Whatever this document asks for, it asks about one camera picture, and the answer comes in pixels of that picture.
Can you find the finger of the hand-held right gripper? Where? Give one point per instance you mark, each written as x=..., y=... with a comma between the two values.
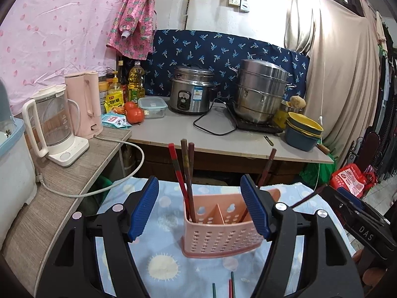
x=350, y=197
x=341, y=206

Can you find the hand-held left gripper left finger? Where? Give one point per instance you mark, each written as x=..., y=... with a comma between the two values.
x=142, y=211

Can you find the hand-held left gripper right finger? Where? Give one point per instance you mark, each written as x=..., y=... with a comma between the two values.
x=254, y=208

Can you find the pink perforated utensil basket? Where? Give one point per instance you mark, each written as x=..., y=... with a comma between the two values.
x=217, y=239

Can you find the red chopstick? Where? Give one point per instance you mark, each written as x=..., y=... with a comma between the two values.
x=230, y=290
x=176, y=167

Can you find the brown chopstick gold label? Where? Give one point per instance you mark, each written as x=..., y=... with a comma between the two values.
x=185, y=158

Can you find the dark maroon chopstick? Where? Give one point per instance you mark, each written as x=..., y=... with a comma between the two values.
x=191, y=161

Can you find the red printed bag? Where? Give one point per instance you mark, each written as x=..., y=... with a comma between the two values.
x=350, y=177

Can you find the green plastic bag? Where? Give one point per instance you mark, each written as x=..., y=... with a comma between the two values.
x=319, y=170

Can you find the black metal chair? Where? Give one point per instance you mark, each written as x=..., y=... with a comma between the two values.
x=370, y=149

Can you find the blue printed tablecloth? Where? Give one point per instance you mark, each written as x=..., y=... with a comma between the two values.
x=167, y=264

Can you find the small peeler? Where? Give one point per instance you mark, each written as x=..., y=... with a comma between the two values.
x=268, y=140

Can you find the blue plastic basin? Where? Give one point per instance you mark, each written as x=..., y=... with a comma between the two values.
x=301, y=141

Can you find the green chopstick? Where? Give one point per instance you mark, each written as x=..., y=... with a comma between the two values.
x=234, y=285
x=214, y=291

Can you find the black induction cooker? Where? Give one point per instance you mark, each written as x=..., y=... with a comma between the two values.
x=254, y=127

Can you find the blue bowl yellow inside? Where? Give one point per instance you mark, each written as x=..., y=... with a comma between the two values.
x=305, y=125

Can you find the teal snack packet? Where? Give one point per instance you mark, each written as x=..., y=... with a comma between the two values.
x=114, y=121

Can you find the red tomato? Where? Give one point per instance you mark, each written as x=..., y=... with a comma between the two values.
x=135, y=116
x=129, y=105

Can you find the clear plastic food container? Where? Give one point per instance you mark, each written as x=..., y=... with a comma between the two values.
x=152, y=108

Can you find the hanging dark clothes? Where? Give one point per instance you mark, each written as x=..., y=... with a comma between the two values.
x=387, y=99

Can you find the beige loofah sponge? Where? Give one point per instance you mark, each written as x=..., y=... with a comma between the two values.
x=297, y=101

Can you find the steel steamer pot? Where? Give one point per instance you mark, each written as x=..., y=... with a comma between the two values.
x=260, y=93

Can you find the yellow condiment bottle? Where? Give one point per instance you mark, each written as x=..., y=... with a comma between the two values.
x=114, y=99

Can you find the pink electric kettle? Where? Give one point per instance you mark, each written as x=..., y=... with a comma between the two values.
x=83, y=105

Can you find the orange lid jar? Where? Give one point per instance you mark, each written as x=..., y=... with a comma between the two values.
x=103, y=96

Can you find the white glass electric kettle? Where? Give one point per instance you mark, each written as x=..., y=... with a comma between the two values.
x=55, y=124

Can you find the steel rice cooker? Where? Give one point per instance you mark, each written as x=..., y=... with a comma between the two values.
x=190, y=93

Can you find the yellow cooking oil bottle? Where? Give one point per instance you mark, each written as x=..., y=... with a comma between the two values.
x=136, y=83

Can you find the beige curtain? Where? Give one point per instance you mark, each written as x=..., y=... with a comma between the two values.
x=335, y=68

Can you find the white dish drainer teal lid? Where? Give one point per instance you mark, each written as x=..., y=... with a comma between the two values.
x=15, y=173

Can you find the navy printed cloth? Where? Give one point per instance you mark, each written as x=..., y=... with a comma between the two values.
x=223, y=49

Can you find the pink pineapple print garment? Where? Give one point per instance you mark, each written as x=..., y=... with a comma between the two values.
x=136, y=15

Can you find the pink spotted sheet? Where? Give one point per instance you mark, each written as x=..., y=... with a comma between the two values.
x=55, y=31

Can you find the white wall socket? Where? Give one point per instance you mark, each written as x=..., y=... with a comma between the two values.
x=234, y=0

